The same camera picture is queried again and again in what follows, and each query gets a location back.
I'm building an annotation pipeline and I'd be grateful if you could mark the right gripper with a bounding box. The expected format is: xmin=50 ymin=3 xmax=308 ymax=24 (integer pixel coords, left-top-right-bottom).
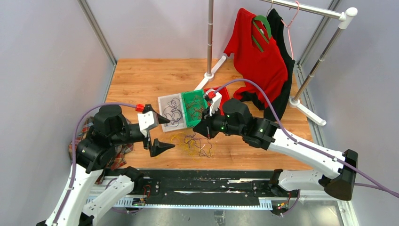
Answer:
xmin=192 ymin=105 xmax=243 ymax=140

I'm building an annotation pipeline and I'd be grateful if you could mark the blue thin cable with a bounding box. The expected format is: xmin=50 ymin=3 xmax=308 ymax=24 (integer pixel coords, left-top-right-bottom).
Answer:
xmin=184 ymin=132 xmax=215 ymax=158
xmin=162 ymin=97 xmax=184 ymax=127

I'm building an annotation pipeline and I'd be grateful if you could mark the red thin cable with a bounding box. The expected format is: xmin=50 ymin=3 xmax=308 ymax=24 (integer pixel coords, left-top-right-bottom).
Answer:
xmin=184 ymin=95 xmax=209 ymax=121

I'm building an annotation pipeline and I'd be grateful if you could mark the yellow thin cable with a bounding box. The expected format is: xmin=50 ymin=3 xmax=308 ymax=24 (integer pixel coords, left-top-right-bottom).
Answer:
xmin=168 ymin=132 xmax=215 ymax=163

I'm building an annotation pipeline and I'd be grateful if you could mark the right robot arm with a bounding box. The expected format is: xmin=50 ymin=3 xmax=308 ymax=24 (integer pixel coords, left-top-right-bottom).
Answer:
xmin=193 ymin=98 xmax=359 ymax=201

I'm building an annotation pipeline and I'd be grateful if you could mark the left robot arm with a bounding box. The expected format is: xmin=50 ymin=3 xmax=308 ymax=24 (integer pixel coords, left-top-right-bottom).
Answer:
xmin=40 ymin=102 xmax=173 ymax=226

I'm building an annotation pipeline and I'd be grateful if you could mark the green plastic bin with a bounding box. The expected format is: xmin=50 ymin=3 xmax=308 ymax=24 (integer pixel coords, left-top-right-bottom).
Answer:
xmin=181 ymin=89 xmax=208 ymax=128

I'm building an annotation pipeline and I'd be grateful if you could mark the white plastic bin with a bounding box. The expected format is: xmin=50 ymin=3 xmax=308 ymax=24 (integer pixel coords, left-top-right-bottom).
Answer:
xmin=158 ymin=93 xmax=187 ymax=133

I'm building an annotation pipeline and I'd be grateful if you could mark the red plastic bin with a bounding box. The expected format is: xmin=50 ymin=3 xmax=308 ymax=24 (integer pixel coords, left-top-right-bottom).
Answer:
xmin=203 ymin=86 xmax=230 ymax=115

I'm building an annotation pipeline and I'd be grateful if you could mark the plaid flannel shirt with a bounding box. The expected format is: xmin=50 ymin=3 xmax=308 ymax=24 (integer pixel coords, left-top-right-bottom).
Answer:
xmin=69 ymin=114 xmax=133 ymax=184

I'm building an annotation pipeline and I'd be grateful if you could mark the red shirt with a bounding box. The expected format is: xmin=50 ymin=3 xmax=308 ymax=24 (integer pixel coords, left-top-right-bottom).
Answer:
xmin=224 ymin=8 xmax=288 ymax=108

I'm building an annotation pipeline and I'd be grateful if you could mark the green clothes hanger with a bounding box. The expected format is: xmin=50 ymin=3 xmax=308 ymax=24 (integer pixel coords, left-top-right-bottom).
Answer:
xmin=251 ymin=15 xmax=272 ymax=53

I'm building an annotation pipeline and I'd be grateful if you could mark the black shirt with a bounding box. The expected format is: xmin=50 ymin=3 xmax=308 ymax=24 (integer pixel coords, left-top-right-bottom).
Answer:
xmin=233 ymin=9 xmax=295 ymax=121

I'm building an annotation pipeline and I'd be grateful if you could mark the pink clothes hanger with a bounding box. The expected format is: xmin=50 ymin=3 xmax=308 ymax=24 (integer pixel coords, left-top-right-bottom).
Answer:
xmin=281 ymin=0 xmax=300 ymax=60

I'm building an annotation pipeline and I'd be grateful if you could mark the metal clothes rack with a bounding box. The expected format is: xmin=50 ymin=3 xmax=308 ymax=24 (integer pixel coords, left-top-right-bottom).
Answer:
xmin=195 ymin=0 xmax=358 ymax=126

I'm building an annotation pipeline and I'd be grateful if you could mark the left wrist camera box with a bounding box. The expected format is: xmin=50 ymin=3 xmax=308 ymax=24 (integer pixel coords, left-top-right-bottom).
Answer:
xmin=137 ymin=111 xmax=159 ymax=137

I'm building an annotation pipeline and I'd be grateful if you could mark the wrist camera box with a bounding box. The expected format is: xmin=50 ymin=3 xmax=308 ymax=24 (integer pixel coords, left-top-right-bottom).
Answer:
xmin=137 ymin=111 xmax=159 ymax=137
xmin=205 ymin=90 xmax=222 ymax=116

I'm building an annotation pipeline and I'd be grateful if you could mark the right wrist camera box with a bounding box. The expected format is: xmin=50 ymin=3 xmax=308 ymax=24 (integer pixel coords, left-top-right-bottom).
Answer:
xmin=205 ymin=90 xmax=222 ymax=116

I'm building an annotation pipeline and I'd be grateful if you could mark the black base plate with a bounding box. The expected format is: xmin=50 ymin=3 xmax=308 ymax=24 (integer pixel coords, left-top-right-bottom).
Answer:
xmin=130 ymin=169 xmax=298 ymax=207

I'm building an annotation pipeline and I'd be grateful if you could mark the aluminium frame rail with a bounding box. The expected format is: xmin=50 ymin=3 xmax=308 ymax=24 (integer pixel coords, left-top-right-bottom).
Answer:
xmin=78 ymin=0 xmax=117 ymax=67

